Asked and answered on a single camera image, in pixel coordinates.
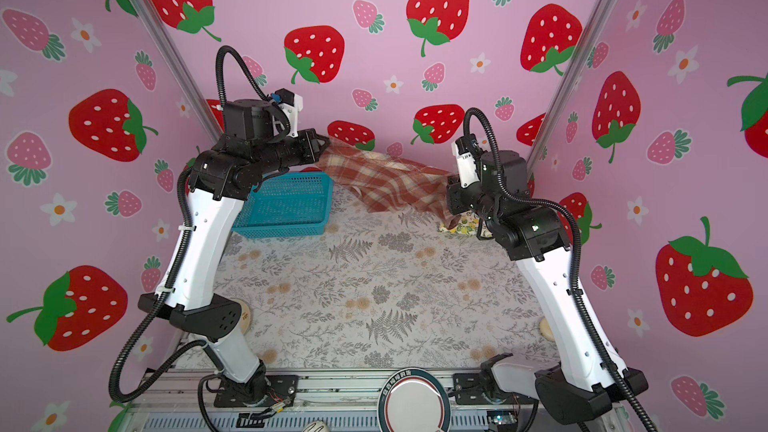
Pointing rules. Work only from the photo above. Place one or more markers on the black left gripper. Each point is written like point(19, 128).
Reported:
point(301, 141)

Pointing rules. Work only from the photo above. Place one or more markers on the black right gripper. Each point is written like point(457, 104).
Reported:
point(456, 189)

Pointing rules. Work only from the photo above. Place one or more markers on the lemon print skirt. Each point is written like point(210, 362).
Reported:
point(467, 225)

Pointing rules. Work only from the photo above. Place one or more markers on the red plaid skirt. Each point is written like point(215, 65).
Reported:
point(385, 183)

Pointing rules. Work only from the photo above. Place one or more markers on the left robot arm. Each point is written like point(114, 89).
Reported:
point(186, 298)

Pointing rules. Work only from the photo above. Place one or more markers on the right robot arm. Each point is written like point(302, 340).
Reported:
point(585, 387)

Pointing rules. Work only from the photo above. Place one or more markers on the teal plastic basket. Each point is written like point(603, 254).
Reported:
point(292, 205)

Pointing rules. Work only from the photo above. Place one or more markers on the plain glazed donut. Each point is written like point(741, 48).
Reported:
point(545, 330)

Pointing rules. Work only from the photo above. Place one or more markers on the white plate green rim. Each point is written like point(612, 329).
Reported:
point(413, 400)

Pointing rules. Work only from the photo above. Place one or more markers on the white chocolate drizzled donut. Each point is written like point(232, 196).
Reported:
point(316, 426)

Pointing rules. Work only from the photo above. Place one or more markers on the aluminium frame post left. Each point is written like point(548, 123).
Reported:
point(166, 20)

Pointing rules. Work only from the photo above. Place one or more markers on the aluminium frame post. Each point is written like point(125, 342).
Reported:
point(166, 20)
point(593, 28)

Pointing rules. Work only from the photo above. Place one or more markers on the aluminium frame post right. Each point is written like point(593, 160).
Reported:
point(593, 28)

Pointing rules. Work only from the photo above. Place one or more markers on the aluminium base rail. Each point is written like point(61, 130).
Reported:
point(344, 399)

